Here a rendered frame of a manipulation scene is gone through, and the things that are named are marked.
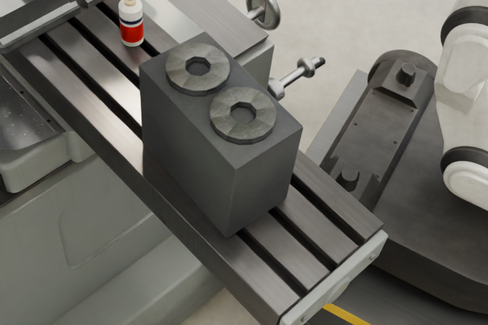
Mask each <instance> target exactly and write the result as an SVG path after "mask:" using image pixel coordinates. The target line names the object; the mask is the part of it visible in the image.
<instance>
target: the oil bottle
mask: <svg viewBox="0 0 488 325"><path fill-rule="evenodd" d="M118 8H119V18H120V19H119V20H120V29H121V41H122V42H123V44H125V45H127V46H138V45H140V44H141V43H142V42H143V40H144V28H143V12H142V2H141V1H140V0H121V1H120V2H119V4H118Z"/></svg>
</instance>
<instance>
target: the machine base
mask: <svg viewBox="0 0 488 325"><path fill-rule="evenodd" d="M223 288H224V286H223V285H222V284H221V283H220V282H219V281H218V280H217V279H216V277H215V276H214V275H213V274H212V273H211V272H210V271H209V270H208V269H207V268H206V267H205V266H204V265H203V264H202V263H201V262H200V261H199V260H198V259H197V258H196V257H195V256H194V255H193V254H192V253H191V252H190V251H189V250H188V249H187V248H186V247H185V246H184V245H183V244H182V242H181V241H180V240H179V239H178V238H177V237H176V236H175V235H174V234H172V235H171V236H170V237H169V238H168V239H166V240H165V241H163V242H162V243H160V244H159V245H158V246H157V247H155V248H154V249H153V250H151V251H150V252H148V253H147V254H146V255H144V256H143V257H142V258H140V259H139V260H138V261H137V262H135V263H134V264H132V265H131V266H129V267H128V268H127V269H126V270H125V271H123V272H122V273H120V274H119V275H117V276H116V277H115V278H114V279H112V280H111V281H109V282H108V283H106V285H104V286H103V287H101V288H100V289H98V290H97V291H96V292H95V293H94V294H92V295H91V296H89V297H88V298H86V299H85V300H84V301H83V302H81V303H80V304H78V305H77V306H76V307H74V308H73V309H72V310H70V311H69V312H68V313H66V314H65V315H64V316H63V317H61V318H60V319H58V320H57V321H55V322H54V323H53V324H52V325H180V324H181V323H182V322H183V321H185V320H186V319H187V318H188V317H190V316H191V315H192V314H193V313H194V312H195V311H197V310H198V309H199V308H201V307H202V306H203V305H204V304H206V303H207V302H208V301H209V300H210V299H211V298H212V297H214V296H215V295H216V294H218V293H219V292H220V291H222V290H223Z"/></svg>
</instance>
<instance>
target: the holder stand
mask: <svg viewBox="0 0 488 325"><path fill-rule="evenodd" d="M139 89H140V103H141V118H142V142H143V144H144V145H145V146H146V147H147V148H148V149H149V150H150V151H151V152H152V154H153V155H154V156H155V157H156V158H157V160H158V161H159V162H160V163H161V165H162V166H163V167H164V168H165V169H166V170H167V171H168V172H169V173H170V174H171V176H172V177H173V178H174V179H175V180H176V182H177V183H178V184H179V185H180V186H181V187H182V188H183V190H185V191H186V193H187V194H188V195H189V196H190V198H191V199H192V200H193V201H194V202H195V204H196V205H197V206H198V207H199V208H200V209H201V210H202V211H203V212H204V213H205V215H206V216H207V217H208V218H209V219H210V221H211V222H212V223H213V224H214V225H215V227H217V229H218V230H219V231H220V232H221V233H222V234H223V235H224V237H225V238H229V237H230V236H232V235H233V234H235V233H236V232H238V231H239V230H241V229H242V228H244V227H245V226H247V225H248V224H249V223H251V222H252V221H254V220H256V219H257V218H258V217H260V216H261V215H263V214H265V213H266V212H267V211H269V210H271V209H272V208H273V207H275V206H276V205H278V204H279V203H281V202H282V201H283V200H285V199H286V197H287V194H288V189H289V185H290V180H291V176H292V173H293V168H294V165H295V161H296V155H297V152H298V147H299V144H300V140H301V135H302V131H303V126H302V125H301V124H300V123H299V122H298V121H297V120H296V119H295V118H294V117H293V116H292V115H291V114H290V113H289V112H288V111H287V110H286V109H285V108H284V107H283V106H282V105H281V104H280V103H279V102H278V101H277V100H276V99H275V98H274V97H273V96H272V95H271V94H270V93H269V92H268V91H267V90H266V89H265V88H264V87H263V86H261V85H260V84H259V83H258V82H257V81H256V80H255V79H254V78H253V77H252V76H251V75H250V74H249V73H248V72H247V71H246V70H245V69H244V68H243V67H242V66H241V65H240V64H239V63H238V62H237V61H236V60H235V59H234V58H233V57H232V56H231V55H230V54H229V53H228V52H227V51H225V50H224V49H223V48H222V47H221V46H220V45H219V44H218V43H217V42H216V41H215V40H214V39H213V38H212V37H211V36H210V35H209V34H208V33H207V32H205V31H204V32H202V33H200V34H198V35H196V36H194V37H192V38H190V39H188V40H186V41H185V42H183V43H181V44H179V45H177V46H175V47H173V48H171V49H169V50H167V51H165V52H163V53H161V54H159V55H158V56H156V57H153V58H152V59H149V60H148V61H146V62H143V63H142V64H140V65H139Z"/></svg>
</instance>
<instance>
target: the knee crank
mask: <svg viewBox="0 0 488 325"><path fill-rule="evenodd" d="M324 64H325V59H324V58H323V57H320V58H318V57H313V58H311V59H307V58H306V57H302V58H300V59H299V60H298V61H297V69H295V70H294V71H293V72H291V73H289V74H288V75H286V76H285V77H284V78H282V79H281V80H277V79H275V78H270V79H269V83H268V88H267V91H268V92H269V93H270V94H271V95H272V96H273V97H274V98H275V99H276V100H277V101H280V100H281V99H283V98H284V96H285V90H284V88H286V87H287V86H289V85H290V84H292V83H293V82H294V81H296V80H298V79H299V78H300V77H302V76H303V77H305V78H312V77H313V76H314V75H315V70H316V69H317V68H319V67H321V66H323V65H324Z"/></svg>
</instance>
